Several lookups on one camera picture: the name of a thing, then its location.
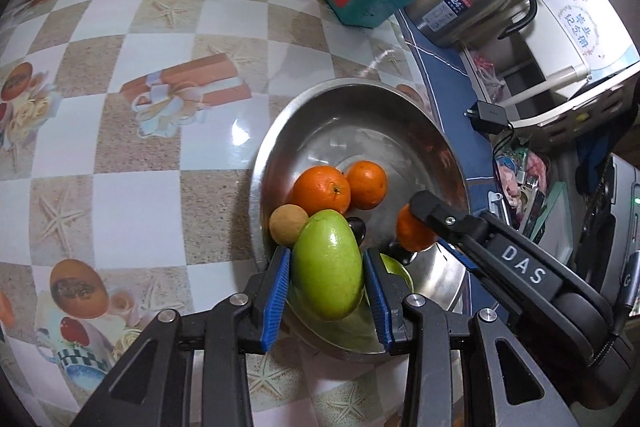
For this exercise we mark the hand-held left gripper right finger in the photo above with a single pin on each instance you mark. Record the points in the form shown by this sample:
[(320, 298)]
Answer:
[(377, 307)]

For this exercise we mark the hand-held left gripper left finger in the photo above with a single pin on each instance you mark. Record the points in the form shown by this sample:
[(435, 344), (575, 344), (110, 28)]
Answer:
[(275, 307)]

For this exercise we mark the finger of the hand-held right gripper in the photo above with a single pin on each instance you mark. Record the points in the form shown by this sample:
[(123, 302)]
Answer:
[(450, 219), (457, 257)]

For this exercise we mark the orange tangerine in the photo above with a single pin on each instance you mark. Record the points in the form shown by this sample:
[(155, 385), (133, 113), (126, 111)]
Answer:
[(412, 232), (367, 184), (320, 192)]

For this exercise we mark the large green jujube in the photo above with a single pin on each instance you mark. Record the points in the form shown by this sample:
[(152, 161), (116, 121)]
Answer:
[(400, 272)]

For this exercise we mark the green mango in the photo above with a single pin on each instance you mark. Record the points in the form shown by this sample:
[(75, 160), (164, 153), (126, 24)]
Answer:
[(327, 264)]

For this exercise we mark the small dark plum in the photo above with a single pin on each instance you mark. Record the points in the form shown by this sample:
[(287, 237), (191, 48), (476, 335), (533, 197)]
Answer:
[(357, 228)]

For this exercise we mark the brown longan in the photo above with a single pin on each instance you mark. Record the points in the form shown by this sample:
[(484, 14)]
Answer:
[(288, 223)]

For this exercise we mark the round steel basin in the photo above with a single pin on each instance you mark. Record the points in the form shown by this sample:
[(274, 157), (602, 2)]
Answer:
[(350, 132)]

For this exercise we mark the pink floral packet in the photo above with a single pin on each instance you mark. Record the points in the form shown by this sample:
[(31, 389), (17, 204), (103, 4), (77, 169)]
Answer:
[(515, 177)]

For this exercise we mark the black flat device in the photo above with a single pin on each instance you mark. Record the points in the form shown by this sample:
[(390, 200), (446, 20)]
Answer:
[(535, 207)]

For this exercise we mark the grey electronic device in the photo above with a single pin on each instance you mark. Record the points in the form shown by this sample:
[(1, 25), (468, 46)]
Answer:
[(622, 217)]

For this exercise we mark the black charger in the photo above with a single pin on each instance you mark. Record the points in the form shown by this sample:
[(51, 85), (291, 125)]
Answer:
[(489, 117)]

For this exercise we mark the pink plastic bag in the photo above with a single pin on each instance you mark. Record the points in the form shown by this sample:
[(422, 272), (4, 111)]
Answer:
[(487, 72)]

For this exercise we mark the white plastic rack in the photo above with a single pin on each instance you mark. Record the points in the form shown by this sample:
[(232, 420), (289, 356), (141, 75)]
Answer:
[(565, 82)]

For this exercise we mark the checkered printed tablecloth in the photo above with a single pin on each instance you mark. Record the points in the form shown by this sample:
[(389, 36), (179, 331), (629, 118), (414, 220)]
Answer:
[(150, 157)]

